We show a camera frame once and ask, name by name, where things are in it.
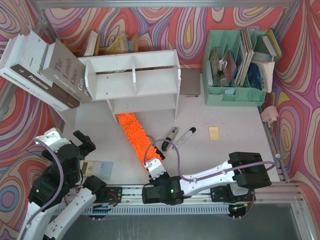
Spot white paperback book stack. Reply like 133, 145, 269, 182
247, 59, 275, 93

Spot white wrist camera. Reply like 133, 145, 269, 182
34, 127, 71, 152
145, 157, 167, 180

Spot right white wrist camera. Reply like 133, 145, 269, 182
145, 157, 167, 180

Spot orange microfiber duster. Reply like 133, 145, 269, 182
115, 113, 152, 172

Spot white book Mademoiselle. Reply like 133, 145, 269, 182
0, 31, 69, 111

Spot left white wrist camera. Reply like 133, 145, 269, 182
34, 127, 71, 152

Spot brown book Fredonia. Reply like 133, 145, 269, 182
10, 63, 80, 109

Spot black white stapler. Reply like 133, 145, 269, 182
161, 127, 179, 153

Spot grey book The Lonely Ones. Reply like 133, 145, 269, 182
40, 39, 92, 104

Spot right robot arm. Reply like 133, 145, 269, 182
141, 152, 275, 206

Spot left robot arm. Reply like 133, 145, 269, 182
18, 127, 107, 240

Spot white wooden bookshelf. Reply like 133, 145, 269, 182
77, 49, 181, 119

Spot pink piggy figurine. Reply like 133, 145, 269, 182
260, 105, 279, 128

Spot mint green desk organizer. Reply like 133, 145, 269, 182
201, 29, 266, 107

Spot black T-shaped plastic part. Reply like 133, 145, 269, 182
156, 149, 166, 160

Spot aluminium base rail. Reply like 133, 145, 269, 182
29, 184, 305, 218

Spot wooden rack with books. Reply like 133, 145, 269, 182
78, 31, 139, 57

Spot grey notebook with pencil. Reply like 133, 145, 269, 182
179, 68, 201, 97

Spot yellow sticky note pad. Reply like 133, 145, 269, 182
208, 126, 220, 141

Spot white marker black cap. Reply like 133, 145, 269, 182
174, 127, 196, 149

